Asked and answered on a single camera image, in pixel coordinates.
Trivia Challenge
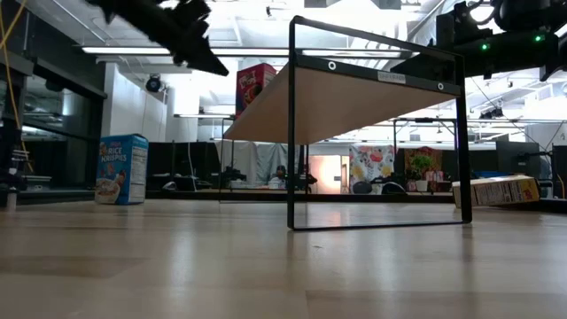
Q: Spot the green potted plant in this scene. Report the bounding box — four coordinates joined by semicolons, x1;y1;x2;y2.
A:
408;153;439;192

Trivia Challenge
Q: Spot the yellow cereal box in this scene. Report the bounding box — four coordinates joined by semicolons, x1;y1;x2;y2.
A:
451;174;542;209

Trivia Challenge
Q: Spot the yellow cable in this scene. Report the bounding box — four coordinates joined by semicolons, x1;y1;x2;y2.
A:
0;0;35;175

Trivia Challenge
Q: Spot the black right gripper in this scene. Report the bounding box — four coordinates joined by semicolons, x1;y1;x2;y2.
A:
389;31;560;84

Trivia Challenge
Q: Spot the wooden shelf with black frame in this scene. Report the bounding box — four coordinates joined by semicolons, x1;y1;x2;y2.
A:
222;15;473;232

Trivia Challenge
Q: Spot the grey hanging cloth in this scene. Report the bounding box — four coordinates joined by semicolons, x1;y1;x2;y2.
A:
214;140;307;190

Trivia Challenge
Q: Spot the black aluminium table frame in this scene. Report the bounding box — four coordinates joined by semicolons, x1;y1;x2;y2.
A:
17;188;455;206

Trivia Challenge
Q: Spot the person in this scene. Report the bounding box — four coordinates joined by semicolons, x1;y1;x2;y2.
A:
267;164;290;191

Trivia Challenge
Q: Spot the floral cloth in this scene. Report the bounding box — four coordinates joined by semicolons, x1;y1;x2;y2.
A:
348;144;396;195

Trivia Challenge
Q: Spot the long ceiling light strip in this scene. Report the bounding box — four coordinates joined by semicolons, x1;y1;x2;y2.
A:
81;45;291;57

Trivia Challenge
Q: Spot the black monitor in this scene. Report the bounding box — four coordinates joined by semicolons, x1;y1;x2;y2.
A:
494;140;542;179

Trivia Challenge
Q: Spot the red cereal box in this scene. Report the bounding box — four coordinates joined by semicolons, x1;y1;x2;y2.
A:
235;62;278;120

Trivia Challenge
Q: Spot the blue Rice Krispies box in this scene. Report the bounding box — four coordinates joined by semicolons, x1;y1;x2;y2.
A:
94;133;150;206

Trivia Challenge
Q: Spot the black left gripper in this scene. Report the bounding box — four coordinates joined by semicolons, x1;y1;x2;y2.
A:
86;0;229;76

